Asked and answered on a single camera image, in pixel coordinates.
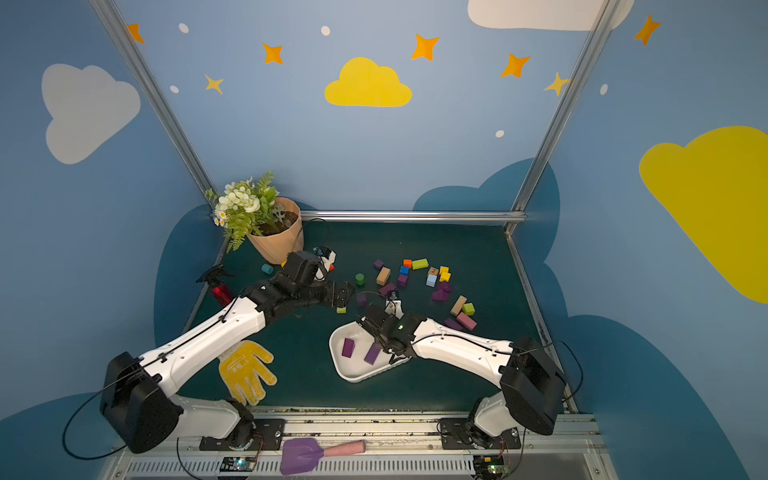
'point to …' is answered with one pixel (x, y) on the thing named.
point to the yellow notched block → (444, 274)
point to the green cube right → (468, 309)
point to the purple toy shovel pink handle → (301, 455)
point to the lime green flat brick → (420, 264)
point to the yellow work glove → (243, 375)
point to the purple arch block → (441, 294)
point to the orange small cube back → (407, 263)
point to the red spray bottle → (213, 277)
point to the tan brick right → (458, 306)
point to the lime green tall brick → (341, 310)
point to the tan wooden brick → (383, 276)
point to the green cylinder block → (360, 279)
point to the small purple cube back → (378, 264)
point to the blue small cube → (404, 270)
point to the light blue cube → (431, 280)
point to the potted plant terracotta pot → (252, 210)
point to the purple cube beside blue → (402, 280)
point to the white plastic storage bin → (355, 368)
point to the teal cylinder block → (267, 268)
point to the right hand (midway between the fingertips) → (392, 328)
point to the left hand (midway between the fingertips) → (346, 286)
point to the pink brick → (466, 321)
